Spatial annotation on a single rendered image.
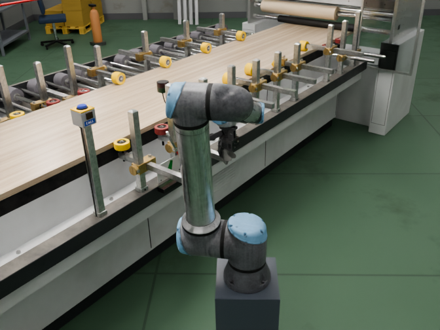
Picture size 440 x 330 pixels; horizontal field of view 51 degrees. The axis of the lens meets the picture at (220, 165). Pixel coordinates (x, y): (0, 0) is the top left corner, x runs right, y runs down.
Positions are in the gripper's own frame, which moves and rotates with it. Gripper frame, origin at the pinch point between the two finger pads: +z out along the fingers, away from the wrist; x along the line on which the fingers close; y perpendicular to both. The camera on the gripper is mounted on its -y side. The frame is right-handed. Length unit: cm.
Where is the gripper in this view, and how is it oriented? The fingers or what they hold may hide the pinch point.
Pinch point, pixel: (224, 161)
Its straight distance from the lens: 228.5
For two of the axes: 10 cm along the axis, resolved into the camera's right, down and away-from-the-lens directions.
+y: 7.9, 2.5, -5.7
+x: 6.2, -3.9, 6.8
